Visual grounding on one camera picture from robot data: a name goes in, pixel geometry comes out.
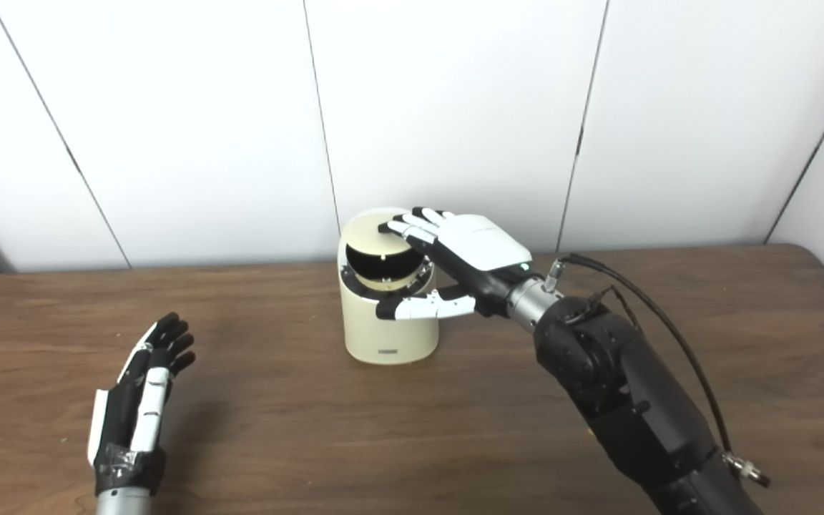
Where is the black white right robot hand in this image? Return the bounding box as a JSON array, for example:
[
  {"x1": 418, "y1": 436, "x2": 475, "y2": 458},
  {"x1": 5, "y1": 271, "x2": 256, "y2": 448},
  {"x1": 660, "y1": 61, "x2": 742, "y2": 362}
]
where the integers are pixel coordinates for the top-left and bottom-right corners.
[{"x1": 375, "y1": 207, "x2": 534, "y2": 321}]

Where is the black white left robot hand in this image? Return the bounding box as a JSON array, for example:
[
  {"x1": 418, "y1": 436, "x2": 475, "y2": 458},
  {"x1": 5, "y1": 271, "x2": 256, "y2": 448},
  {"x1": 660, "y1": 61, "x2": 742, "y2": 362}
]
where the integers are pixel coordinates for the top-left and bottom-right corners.
[{"x1": 87, "y1": 312, "x2": 196, "y2": 498}]

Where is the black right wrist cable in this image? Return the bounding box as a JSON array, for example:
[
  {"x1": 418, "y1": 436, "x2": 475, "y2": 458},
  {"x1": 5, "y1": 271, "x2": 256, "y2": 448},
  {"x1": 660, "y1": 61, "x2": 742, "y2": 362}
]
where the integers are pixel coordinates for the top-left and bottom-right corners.
[{"x1": 544, "y1": 252, "x2": 772, "y2": 489}]

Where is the round cream bin lid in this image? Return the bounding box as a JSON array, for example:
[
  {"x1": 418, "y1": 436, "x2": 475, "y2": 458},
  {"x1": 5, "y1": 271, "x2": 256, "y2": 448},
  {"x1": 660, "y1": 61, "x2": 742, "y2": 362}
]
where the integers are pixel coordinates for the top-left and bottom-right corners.
[{"x1": 341, "y1": 213, "x2": 433, "y2": 293}]

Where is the black bin liner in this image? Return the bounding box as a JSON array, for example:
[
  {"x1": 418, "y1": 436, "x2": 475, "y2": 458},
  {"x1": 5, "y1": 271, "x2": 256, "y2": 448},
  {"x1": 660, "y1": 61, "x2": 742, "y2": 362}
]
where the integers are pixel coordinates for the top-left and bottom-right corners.
[{"x1": 340, "y1": 265, "x2": 434, "y2": 300}]

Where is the cream lidded trash bin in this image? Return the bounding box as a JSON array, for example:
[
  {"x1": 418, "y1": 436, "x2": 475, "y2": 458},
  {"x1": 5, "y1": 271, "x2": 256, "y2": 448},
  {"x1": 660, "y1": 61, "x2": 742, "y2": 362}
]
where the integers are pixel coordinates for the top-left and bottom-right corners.
[{"x1": 338, "y1": 207, "x2": 441, "y2": 366}]

